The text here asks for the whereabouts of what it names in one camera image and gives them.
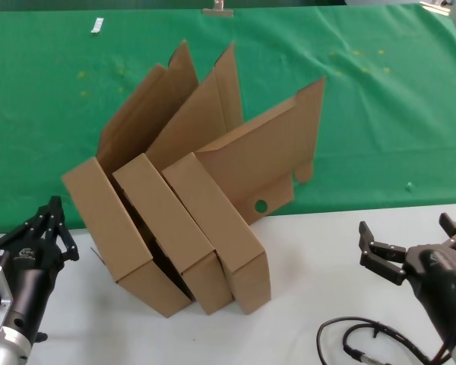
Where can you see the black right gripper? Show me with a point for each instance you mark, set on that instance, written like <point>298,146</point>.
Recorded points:
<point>441,281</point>

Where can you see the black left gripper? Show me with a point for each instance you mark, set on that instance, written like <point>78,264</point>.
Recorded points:
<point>30,270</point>

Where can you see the brown cardboard box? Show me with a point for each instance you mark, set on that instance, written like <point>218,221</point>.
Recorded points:
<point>167,220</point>
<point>220,235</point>
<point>106,224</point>

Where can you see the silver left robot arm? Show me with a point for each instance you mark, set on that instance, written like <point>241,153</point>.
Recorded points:
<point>4,348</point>

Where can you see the small green scrap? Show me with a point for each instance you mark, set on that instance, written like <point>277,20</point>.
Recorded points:
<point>409,186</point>

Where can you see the green table cloth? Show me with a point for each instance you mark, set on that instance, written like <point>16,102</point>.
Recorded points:
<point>42,133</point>

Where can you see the small white paper strip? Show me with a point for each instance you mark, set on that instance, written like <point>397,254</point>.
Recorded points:
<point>97,26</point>

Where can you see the light wooden piece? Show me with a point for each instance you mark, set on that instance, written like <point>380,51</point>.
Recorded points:
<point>435,7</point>

